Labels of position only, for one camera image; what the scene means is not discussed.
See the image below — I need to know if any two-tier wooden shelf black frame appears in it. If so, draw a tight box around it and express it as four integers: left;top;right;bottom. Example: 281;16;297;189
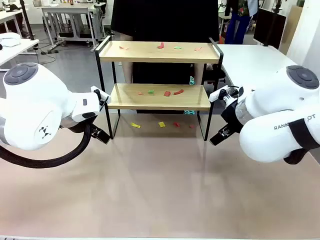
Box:
94;35;224;142

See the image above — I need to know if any black monitor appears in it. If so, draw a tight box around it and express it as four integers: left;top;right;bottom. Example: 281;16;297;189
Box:
253;7;288;50

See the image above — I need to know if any person's left forearm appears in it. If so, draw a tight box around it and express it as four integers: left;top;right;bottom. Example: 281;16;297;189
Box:
192;63;208;86

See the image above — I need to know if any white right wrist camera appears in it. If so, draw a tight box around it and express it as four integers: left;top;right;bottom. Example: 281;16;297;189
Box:
208;84;245;104

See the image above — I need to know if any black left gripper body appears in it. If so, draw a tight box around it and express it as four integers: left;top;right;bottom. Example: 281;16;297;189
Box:
86;122;101;138

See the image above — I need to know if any black tripod pole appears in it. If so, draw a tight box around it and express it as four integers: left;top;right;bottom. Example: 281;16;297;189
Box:
19;0;36;41

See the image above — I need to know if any small white table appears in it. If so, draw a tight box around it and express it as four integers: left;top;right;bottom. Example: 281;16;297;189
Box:
0;37;40;66

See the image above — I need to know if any black left arm cable sleeve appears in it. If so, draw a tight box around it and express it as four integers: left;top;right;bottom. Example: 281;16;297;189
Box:
0;119;97;169

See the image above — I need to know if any grey frame desk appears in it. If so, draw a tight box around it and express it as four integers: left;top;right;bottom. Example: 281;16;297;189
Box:
41;2;107;48

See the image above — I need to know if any person in blue trousers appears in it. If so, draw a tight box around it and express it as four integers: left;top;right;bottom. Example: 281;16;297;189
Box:
223;0;258;46

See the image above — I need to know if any large white table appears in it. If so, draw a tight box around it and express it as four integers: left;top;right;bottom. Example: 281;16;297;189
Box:
217;43;298;88

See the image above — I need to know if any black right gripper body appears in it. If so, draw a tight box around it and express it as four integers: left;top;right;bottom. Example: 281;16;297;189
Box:
221;98;245;131

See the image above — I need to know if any black arm cable sleeve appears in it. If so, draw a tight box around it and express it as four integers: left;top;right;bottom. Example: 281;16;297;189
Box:
0;119;97;169
284;118;320;165

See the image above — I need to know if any black office chair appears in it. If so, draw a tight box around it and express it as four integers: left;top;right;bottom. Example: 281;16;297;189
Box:
203;63;227;85

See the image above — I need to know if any white cloth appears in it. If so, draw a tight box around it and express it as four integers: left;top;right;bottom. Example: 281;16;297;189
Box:
0;32;22;48

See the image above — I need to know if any black monitor stand pole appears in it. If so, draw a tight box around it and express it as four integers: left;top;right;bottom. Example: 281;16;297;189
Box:
263;0;282;48

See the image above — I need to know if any brown cardboard sheet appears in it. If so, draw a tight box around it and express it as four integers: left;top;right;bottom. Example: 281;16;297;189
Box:
284;4;305;55

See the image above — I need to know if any person in black clothes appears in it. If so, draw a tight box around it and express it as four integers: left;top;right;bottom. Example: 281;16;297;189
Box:
111;0;220;115

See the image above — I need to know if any black right arm cable sleeve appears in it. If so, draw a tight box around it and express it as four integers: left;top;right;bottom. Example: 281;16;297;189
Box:
284;118;320;165

